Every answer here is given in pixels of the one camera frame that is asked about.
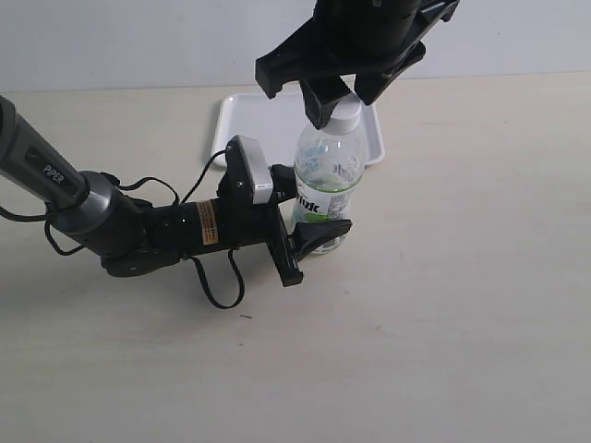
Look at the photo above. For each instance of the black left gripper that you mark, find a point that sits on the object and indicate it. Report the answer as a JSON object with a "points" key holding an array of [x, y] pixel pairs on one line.
{"points": [[230, 221]]}

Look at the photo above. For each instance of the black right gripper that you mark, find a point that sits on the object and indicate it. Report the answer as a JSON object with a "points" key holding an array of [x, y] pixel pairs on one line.
{"points": [[374, 41]]}

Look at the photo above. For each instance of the white bottle cap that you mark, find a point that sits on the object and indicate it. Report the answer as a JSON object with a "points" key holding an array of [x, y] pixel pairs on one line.
{"points": [[347, 112]]}

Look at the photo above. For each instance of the clear plastic drink bottle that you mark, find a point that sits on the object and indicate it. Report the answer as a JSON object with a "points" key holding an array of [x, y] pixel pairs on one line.
{"points": [[329, 162]]}

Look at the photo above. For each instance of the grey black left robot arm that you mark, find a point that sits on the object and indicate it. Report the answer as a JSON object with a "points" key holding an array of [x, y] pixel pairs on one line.
{"points": [[133, 238]]}

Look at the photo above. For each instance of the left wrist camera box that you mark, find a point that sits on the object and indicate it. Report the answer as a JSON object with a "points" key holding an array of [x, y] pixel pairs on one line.
{"points": [[258, 172]]}

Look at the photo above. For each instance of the white plastic tray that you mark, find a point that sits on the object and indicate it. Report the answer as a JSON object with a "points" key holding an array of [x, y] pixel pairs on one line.
{"points": [[276, 124]]}

